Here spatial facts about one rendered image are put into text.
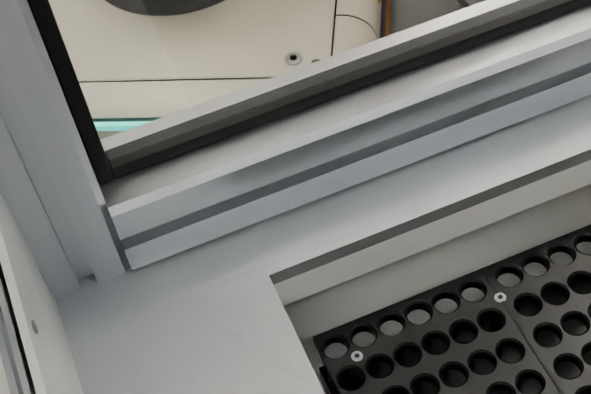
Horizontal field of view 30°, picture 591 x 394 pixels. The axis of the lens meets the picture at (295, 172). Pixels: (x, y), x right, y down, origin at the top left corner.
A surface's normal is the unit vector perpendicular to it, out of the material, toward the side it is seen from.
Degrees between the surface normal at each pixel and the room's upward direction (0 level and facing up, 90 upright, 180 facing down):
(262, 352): 0
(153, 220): 90
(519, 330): 0
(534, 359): 0
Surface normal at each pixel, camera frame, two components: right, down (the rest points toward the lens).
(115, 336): -0.11, -0.64
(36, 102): 0.36, 0.69
